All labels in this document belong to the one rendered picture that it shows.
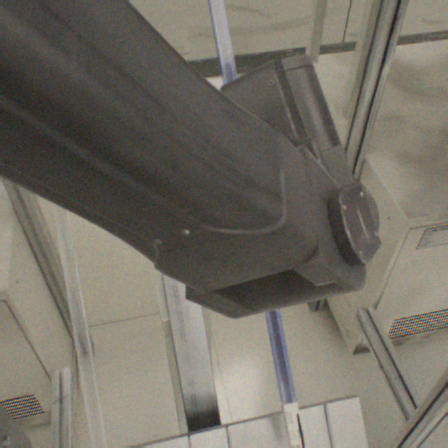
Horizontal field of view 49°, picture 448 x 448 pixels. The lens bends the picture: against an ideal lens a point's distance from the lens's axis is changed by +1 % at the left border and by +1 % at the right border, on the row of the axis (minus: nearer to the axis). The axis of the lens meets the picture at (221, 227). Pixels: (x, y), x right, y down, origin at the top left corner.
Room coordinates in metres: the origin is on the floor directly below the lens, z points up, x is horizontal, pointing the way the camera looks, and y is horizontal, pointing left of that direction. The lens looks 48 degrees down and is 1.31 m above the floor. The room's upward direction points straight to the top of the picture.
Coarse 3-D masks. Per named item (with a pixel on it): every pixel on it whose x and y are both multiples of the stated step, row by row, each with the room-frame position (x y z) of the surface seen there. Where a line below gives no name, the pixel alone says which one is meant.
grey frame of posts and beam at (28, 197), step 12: (12, 192) 0.68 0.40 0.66; (24, 192) 0.69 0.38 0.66; (36, 204) 0.70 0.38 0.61; (24, 216) 0.68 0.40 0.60; (36, 216) 0.69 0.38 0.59; (24, 228) 0.68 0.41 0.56; (36, 228) 0.69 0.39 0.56; (48, 228) 0.72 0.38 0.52; (36, 240) 0.68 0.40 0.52; (48, 240) 0.69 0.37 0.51; (36, 252) 0.68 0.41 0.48; (48, 252) 0.69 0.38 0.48; (48, 276) 0.68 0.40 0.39; (60, 276) 0.69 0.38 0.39; (60, 288) 0.69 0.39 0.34; (60, 300) 0.68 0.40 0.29; (60, 312) 0.68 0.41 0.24; (72, 336) 0.68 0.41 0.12
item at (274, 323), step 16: (208, 0) 0.49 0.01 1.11; (224, 16) 0.47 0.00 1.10; (224, 32) 0.46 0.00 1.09; (224, 48) 0.45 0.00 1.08; (224, 64) 0.44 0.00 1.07; (224, 80) 0.43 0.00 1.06; (272, 320) 0.25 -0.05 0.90; (272, 336) 0.24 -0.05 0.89; (272, 352) 0.23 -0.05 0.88; (288, 368) 0.22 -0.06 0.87; (288, 384) 0.21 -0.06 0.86; (288, 400) 0.19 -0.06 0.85
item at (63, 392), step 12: (60, 372) 0.49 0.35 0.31; (72, 372) 0.49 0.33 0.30; (60, 384) 0.46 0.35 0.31; (72, 384) 0.47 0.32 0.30; (60, 396) 0.43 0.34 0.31; (72, 396) 0.44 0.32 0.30; (0, 408) 0.24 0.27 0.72; (60, 408) 0.41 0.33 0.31; (72, 408) 0.41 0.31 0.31; (0, 420) 0.23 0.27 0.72; (12, 420) 0.24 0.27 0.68; (60, 420) 0.38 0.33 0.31; (72, 420) 0.38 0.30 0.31; (0, 432) 0.21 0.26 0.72; (12, 432) 0.23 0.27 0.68; (24, 432) 0.25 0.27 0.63; (60, 432) 0.36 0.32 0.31; (72, 432) 0.36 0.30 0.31; (0, 444) 0.20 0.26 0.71; (12, 444) 0.21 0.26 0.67; (24, 444) 0.23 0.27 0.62; (60, 444) 0.34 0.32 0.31; (72, 444) 0.34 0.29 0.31
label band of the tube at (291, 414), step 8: (288, 408) 0.19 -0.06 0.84; (296, 408) 0.19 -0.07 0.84; (288, 416) 0.18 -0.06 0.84; (296, 416) 0.18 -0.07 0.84; (288, 424) 0.18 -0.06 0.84; (296, 424) 0.18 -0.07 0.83; (288, 432) 0.17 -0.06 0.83; (296, 432) 0.17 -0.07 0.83; (288, 440) 0.17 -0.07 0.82; (296, 440) 0.17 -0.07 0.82; (304, 440) 0.17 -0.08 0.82
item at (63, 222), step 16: (64, 224) 0.33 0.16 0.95; (64, 240) 0.32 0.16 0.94; (64, 256) 0.31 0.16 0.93; (64, 272) 0.30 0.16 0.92; (80, 288) 0.29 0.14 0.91; (80, 304) 0.27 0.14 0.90; (80, 320) 0.26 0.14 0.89; (80, 336) 0.25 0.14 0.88; (80, 352) 0.24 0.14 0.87; (80, 368) 0.23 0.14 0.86; (96, 384) 0.22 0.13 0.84; (96, 400) 0.20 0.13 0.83; (96, 416) 0.19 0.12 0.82; (96, 432) 0.18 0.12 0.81
